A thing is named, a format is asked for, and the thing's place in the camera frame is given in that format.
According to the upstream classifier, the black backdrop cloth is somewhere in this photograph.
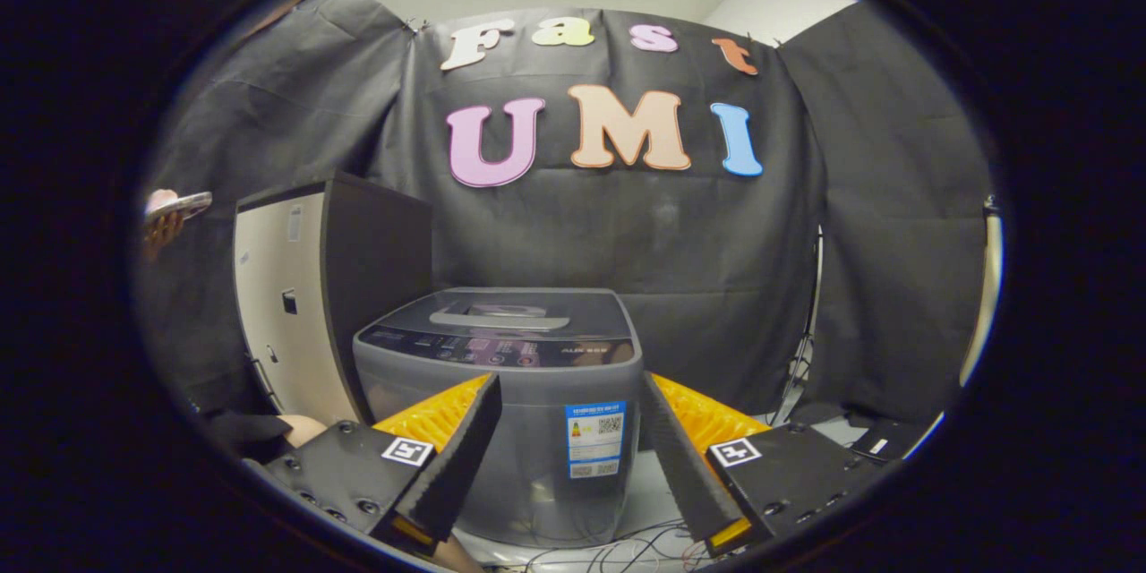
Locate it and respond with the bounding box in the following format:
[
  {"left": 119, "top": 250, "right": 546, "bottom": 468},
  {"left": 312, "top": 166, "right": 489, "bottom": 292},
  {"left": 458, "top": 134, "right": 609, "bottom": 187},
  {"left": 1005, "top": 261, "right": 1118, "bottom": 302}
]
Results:
[{"left": 139, "top": 0, "right": 995, "bottom": 431}]

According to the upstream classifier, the beige cabinet with dark top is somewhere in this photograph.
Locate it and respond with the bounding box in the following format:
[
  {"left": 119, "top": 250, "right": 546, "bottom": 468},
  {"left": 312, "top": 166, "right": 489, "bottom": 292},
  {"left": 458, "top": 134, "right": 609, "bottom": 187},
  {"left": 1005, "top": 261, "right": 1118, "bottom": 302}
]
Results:
[{"left": 233, "top": 170, "right": 436, "bottom": 426}]

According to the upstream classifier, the dark washing machine lid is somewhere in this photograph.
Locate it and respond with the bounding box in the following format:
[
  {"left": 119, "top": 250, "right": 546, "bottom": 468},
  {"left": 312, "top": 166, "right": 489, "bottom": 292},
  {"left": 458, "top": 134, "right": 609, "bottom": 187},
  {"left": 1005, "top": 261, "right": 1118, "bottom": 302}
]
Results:
[{"left": 378, "top": 287, "right": 637, "bottom": 348}]

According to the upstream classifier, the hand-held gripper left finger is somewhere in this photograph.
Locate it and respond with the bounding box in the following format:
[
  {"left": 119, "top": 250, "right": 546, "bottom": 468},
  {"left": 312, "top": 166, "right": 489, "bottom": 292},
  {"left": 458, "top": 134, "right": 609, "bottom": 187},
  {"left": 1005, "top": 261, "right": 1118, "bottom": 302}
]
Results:
[{"left": 242, "top": 371, "right": 504, "bottom": 558}]

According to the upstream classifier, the white pole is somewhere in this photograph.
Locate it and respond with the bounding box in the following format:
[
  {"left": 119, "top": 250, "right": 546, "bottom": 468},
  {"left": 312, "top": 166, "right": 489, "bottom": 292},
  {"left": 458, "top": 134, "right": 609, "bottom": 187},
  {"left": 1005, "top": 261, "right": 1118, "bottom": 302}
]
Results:
[{"left": 958, "top": 195, "right": 1005, "bottom": 388}]

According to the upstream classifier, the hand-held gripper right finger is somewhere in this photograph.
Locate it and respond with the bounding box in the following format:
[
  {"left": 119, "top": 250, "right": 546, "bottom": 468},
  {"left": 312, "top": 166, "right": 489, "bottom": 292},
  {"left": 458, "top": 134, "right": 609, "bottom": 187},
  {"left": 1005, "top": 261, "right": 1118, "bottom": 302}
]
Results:
[{"left": 639, "top": 371, "right": 907, "bottom": 559}]

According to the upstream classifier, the tangle of floor cables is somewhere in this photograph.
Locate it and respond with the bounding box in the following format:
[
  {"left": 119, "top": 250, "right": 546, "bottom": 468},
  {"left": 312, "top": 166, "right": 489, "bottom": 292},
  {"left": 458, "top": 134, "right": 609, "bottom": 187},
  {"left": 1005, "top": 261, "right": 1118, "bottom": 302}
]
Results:
[{"left": 501, "top": 517, "right": 717, "bottom": 573}]

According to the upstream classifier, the smartphone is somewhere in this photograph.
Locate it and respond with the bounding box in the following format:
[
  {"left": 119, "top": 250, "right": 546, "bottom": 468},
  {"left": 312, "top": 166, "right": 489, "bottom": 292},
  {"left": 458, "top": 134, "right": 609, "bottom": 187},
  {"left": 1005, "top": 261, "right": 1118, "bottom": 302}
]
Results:
[{"left": 146, "top": 191, "right": 214, "bottom": 223}]

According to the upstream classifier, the black box with white label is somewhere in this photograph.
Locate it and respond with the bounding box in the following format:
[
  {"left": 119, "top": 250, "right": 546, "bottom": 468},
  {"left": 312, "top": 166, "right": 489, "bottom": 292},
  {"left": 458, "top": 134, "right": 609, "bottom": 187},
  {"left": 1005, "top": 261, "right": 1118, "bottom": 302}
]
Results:
[{"left": 846, "top": 416, "right": 934, "bottom": 465}]

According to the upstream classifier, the grey washing machine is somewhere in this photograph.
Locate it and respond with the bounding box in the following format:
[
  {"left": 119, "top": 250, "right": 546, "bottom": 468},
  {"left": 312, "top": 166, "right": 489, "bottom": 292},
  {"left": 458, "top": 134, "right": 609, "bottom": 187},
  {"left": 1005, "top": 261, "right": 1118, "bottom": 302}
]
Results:
[{"left": 353, "top": 286, "right": 646, "bottom": 547}]

